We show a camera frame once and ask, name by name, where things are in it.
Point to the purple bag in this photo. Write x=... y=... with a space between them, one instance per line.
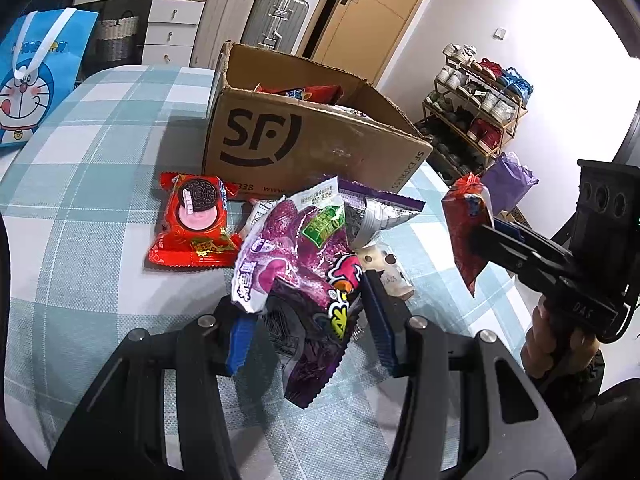
x=507 y=185

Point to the white purple-edged snack packet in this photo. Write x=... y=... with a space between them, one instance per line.
x=380 y=215

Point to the rows of sneakers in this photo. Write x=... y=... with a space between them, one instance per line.
x=475 y=95

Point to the purple candy packet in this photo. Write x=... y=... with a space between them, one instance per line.
x=300 y=260

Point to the white wall switch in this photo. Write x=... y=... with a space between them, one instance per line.
x=499 y=33

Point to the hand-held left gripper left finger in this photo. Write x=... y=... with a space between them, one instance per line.
x=240 y=345

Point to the beige suitcase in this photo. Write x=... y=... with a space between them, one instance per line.
x=225 y=15

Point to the shoe rack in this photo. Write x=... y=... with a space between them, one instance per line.
x=500 y=132

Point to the wooden door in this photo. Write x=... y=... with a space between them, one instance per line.
x=370 y=25

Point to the woven basket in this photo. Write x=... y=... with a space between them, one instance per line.
x=117 y=37

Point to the beige cake packet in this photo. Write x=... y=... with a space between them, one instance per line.
x=387 y=272

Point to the small brown cardboard box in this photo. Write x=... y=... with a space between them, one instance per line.
x=512 y=217

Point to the white drawer dresser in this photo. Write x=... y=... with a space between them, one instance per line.
x=170 y=25

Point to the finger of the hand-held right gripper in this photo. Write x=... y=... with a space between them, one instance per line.
x=505 y=252
x=507 y=227

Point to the silver suitcase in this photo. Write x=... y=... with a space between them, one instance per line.
x=275 y=15

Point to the person's right hand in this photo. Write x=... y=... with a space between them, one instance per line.
x=537 y=345

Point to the person's right forearm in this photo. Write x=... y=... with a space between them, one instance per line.
x=610 y=410

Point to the blue cartoon tote bag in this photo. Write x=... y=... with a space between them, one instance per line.
x=35 y=100

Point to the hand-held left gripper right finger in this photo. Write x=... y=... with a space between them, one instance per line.
x=380 y=320

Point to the large red white snack packet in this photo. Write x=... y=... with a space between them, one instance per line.
x=462 y=230

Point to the red cookie packet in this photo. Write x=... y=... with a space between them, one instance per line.
x=192 y=230

